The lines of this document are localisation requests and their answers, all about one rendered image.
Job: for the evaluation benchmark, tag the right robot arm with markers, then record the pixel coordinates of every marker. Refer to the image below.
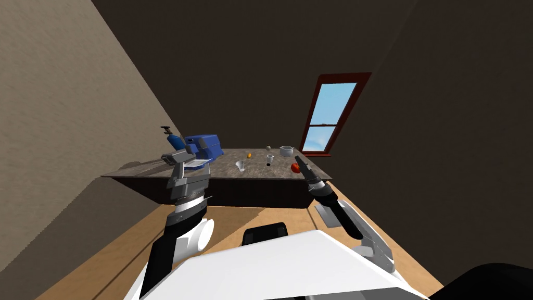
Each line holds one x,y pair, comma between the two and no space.
339,212

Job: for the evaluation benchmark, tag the dark table with stone top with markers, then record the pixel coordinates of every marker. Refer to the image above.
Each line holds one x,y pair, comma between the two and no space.
250,174

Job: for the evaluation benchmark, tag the white mug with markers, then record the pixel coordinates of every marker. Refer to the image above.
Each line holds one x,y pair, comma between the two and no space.
270,158

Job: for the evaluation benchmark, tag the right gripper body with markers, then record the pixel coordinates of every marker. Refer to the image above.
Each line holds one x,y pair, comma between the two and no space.
313,177

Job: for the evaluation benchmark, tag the blue spray bottle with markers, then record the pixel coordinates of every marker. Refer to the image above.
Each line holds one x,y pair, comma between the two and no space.
175,141

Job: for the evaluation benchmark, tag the blue appliance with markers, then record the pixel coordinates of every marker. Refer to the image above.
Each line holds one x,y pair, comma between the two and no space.
205,146

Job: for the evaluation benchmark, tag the red-framed window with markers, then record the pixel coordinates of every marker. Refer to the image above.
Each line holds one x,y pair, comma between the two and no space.
331,112

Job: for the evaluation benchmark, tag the red apple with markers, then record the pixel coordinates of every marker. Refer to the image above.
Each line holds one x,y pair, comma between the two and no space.
294,168

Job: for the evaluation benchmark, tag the white bowl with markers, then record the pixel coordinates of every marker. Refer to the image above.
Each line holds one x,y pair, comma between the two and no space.
286,151

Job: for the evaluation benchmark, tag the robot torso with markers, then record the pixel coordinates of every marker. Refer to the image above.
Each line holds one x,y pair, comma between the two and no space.
291,266

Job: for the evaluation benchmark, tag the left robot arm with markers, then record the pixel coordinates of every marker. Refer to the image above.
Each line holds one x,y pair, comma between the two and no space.
189,239

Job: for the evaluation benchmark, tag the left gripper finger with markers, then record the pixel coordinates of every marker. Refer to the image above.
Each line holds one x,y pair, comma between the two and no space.
207,169
179,158

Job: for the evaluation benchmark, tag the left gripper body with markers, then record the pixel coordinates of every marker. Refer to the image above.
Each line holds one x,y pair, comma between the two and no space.
188,186

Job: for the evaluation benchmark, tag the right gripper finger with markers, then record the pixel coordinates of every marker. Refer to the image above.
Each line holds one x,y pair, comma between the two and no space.
300,163
308,167

